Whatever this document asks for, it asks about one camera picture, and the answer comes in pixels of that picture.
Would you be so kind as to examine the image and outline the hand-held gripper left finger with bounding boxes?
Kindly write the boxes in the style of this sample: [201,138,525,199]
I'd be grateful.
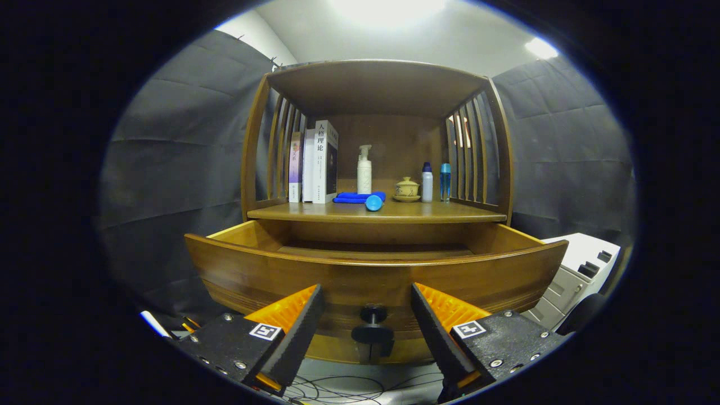
[168,284,326,397]

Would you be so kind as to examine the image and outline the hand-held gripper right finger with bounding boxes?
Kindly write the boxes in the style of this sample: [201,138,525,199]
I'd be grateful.
[411,283,565,394]

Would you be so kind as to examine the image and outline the black drawer knob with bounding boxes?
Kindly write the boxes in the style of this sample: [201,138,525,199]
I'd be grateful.
[352,304,395,345]

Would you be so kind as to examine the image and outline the wooden drawer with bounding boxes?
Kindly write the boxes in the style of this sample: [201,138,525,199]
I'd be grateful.
[184,219,570,363]

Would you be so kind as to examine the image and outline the wooden countertop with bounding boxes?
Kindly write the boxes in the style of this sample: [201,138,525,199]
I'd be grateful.
[247,197,508,224]

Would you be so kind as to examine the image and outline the white and grey office cabinet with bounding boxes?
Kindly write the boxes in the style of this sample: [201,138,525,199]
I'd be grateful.
[520,233,622,332]

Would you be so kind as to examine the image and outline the wooden cabinet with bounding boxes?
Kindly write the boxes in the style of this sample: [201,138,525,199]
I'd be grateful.
[241,59,514,366]

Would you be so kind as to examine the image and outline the black chair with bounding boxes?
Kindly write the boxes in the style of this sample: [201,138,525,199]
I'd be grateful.
[554,292,608,336]

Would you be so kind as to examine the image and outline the purple book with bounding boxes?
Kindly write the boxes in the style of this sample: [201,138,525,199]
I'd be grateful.
[289,132,305,204]

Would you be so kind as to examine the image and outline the thin white book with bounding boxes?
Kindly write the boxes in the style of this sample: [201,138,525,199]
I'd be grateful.
[303,129,316,203]

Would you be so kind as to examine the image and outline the white pump bottle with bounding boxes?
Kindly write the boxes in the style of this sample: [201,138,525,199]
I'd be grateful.
[357,145,373,195]

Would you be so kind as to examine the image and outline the large white book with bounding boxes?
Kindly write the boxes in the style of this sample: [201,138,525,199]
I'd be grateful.
[313,120,339,204]

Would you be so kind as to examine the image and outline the small ceiling light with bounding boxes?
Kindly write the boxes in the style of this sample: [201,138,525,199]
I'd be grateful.
[524,37,559,60]

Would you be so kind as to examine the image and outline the large ceiling light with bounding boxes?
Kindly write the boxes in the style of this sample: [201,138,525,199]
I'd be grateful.
[329,0,448,26]

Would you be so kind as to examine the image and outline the black floor cables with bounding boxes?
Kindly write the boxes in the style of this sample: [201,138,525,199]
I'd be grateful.
[281,374,445,404]

